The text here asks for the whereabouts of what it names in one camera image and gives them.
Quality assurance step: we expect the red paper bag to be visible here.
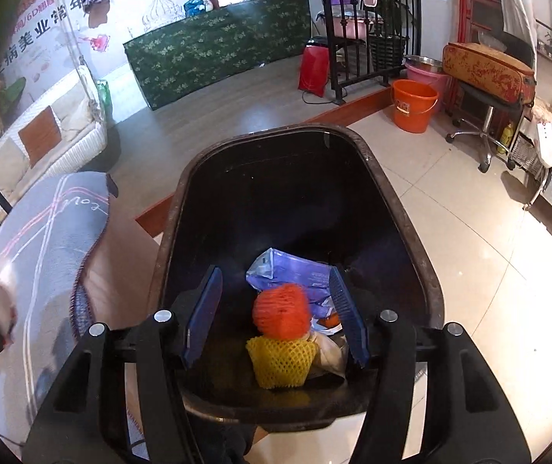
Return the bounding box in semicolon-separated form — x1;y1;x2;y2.
298;44;331;97

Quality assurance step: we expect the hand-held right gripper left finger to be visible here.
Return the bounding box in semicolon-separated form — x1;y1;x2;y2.
22;265;225;464

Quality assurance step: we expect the black swivel stool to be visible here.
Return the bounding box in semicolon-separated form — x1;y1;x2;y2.
445;82;523;174

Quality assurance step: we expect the green patterned counter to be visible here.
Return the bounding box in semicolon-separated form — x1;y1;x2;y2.
122;0;312;112

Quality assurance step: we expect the pink plastic basin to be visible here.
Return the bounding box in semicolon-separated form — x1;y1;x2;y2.
404;65;451;107

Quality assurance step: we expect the blue-grey striped table cloth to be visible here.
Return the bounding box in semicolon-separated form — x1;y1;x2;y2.
0;171;119;445

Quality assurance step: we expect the yellow bottle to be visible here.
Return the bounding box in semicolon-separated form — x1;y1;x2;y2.
497;122;516;155

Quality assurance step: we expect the orange cushion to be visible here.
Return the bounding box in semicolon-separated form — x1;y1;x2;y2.
17;105;63;162

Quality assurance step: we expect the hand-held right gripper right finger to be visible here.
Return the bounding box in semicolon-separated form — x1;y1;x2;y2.
328;266;533;464

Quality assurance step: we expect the white wicker sofa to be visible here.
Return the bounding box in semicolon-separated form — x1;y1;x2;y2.
0;70;110;204

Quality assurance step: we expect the orange plastic bucket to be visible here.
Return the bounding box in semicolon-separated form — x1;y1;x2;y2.
391;78;440;135

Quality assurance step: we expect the orange patterned suitcase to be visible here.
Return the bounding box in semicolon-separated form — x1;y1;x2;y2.
441;42;537;104

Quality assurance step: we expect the green bottle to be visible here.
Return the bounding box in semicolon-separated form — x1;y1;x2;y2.
96;78;113;124

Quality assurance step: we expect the black metal rack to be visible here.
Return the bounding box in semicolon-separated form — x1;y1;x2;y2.
322;0;424;106

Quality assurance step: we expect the yellow foam net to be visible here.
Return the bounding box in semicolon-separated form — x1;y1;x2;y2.
245;334;320;390

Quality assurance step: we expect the purple plastic packet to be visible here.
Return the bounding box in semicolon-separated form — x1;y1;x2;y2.
246;247;339;322

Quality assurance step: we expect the orange foam net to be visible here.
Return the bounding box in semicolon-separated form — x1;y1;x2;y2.
252;284;313;340

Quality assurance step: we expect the white tissue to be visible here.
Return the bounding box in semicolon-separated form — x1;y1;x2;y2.
310;328;350;379

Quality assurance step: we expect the metal basin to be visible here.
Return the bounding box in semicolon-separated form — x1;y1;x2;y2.
403;55;445;72

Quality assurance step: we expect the black plastic trash bin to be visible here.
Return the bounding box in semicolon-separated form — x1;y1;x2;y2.
153;123;446;431

